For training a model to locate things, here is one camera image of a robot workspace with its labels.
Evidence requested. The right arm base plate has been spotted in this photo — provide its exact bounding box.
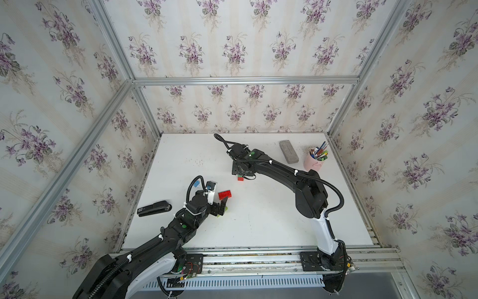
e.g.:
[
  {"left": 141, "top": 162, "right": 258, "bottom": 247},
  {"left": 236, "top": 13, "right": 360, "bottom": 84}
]
[{"left": 299, "top": 248, "right": 352, "bottom": 272}]

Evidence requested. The pink pen cup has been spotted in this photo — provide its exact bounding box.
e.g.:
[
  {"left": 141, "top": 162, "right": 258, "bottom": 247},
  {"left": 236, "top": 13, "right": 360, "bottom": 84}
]
[{"left": 303, "top": 154, "right": 324, "bottom": 173}]

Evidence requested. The white slotted cable duct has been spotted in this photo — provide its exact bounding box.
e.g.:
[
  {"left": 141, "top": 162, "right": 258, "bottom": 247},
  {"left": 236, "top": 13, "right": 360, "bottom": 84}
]
[{"left": 142, "top": 274, "right": 325, "bottom": 292}]

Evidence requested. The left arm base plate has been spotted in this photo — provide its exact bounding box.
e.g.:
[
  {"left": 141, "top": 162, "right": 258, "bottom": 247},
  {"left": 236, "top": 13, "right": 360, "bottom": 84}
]
[{"left": 168, "top": 254, "right": 204, "bottom": 278}]

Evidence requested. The red long lego brick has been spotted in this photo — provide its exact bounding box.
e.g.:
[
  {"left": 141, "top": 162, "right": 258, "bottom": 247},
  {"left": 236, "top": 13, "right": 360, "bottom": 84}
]
[{"left": 218, "top": 190, "right": 232, "bottom": 201}]

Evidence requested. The black stapler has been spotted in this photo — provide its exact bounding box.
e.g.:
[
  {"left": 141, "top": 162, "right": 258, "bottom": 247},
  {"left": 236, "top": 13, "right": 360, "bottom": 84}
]
[{"left": 137, "top": 201, "right": 173, "bottom": 218}]

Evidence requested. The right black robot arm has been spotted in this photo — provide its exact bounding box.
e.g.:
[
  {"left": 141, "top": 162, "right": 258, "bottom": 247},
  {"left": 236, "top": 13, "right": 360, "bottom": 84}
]
[{"left": 214, "top": 133, "right": 350, "bottom": 272}]

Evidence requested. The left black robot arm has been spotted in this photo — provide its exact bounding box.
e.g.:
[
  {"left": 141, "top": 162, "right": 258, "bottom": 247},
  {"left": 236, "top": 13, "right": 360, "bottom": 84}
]
[{"left": 73, "top": 176, "right": 231, "bottom": 299}]

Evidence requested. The aluminium mounting rail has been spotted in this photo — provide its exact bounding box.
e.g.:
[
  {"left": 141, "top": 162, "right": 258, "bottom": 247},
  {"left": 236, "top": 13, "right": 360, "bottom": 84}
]
[{"left": 184, "top": 245, "right": 407, "bottom": 277}]

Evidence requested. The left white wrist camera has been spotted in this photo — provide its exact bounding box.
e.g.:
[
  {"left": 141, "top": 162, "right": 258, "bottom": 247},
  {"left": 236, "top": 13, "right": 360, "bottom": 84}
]
[{"left": 205, "top": 181, "right": 217, "bottom": 205}]

